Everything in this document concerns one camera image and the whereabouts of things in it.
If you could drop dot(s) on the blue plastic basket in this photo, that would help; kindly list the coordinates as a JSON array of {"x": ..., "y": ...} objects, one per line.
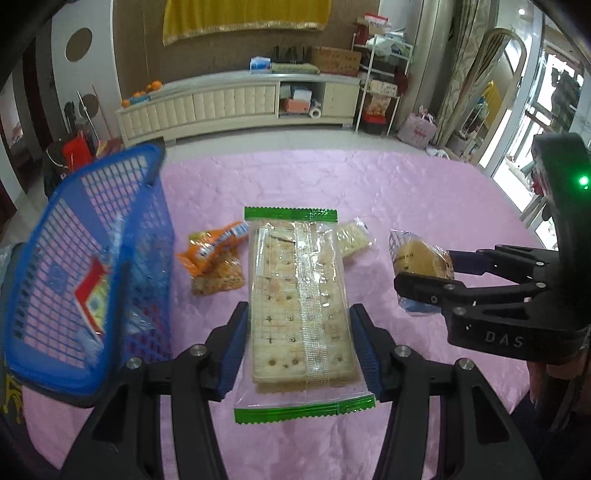
[{"x": 138, "y": 277}]

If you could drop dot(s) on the clear cracker pack green edges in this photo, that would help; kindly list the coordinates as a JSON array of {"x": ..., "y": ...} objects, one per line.
[{"x": 286, "y": 300}]

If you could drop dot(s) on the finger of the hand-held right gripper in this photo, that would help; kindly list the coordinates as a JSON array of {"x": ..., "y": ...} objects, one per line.
[
  {"x": 489, "y": 261},
  {"x": 429, "y": 288}
]

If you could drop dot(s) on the yellow wall cloth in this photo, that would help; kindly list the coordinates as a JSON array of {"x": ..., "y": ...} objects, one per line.
[{"x": 244, "y": 16}]

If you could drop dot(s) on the patterned curtain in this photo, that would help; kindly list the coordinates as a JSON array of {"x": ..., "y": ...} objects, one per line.
[{"x": 466, "y": 60}]

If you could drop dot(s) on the white metal rack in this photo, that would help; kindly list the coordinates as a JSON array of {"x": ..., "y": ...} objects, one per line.
[{"x": 383, "y": 87}]

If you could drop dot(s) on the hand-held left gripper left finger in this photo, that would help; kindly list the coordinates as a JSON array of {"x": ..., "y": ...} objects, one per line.
[{"x": 233, "y": 350}]

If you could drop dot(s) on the small white cracker packet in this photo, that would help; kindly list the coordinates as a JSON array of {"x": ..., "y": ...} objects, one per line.
[{"x": 353, "y": 237}]

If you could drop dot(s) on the pink tablecloth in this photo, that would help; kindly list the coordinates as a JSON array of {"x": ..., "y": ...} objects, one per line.
[{"x": 300, "y": 184}]

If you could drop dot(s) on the pile of oranges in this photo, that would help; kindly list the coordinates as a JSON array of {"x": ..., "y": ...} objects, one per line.
[{"x": 152, "y": 86}]

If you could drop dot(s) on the pink bag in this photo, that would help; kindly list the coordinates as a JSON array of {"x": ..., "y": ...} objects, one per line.
[{"x": 418, "y": 129}]

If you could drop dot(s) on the blue tissue box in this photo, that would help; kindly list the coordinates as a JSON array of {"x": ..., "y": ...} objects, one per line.
[{"x": 261, "y": 64}]

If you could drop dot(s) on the clear packet of brown squares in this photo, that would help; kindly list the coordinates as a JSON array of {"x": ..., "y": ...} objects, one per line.
[{"x": 217, "y": 277}]

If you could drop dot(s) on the orange box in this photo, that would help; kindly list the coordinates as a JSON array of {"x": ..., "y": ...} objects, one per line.
[{"x": 295, "y": 106}]

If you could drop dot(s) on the cream low cabinet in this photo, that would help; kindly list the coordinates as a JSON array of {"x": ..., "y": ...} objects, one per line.
[{"x": 207, "y": 106}]

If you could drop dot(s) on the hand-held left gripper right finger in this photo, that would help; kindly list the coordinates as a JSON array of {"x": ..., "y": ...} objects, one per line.
[{"x": 367, "y": 355}]

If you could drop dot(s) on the brown cardboard box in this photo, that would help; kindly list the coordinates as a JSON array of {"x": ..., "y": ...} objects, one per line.
[{"x": 334, "y": 60}]

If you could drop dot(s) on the round cake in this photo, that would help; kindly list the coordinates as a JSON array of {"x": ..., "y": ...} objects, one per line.
[{"x": 420, "y": 258}]

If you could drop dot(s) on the red bag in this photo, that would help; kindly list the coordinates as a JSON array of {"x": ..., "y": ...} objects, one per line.
[{"x": 76, "y": 150}]

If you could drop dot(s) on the white tape roll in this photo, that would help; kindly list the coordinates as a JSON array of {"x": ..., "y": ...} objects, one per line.
[{"x": 316, "y": 112}]

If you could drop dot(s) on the orange snack packet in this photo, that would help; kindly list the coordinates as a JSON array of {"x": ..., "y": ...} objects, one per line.
[{"x": 207, "y": 247}]

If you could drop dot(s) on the red packet with yellow window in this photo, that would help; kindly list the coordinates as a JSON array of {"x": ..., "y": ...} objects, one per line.
[{"x": 90, "y": 295}]

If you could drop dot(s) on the white standing air conditioner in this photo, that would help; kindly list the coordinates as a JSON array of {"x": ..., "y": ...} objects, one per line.
[{"x": 429, "y": 55}]

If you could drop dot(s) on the black bag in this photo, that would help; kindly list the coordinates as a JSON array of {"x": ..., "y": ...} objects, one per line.
[{"x": 55, "y": 161}]

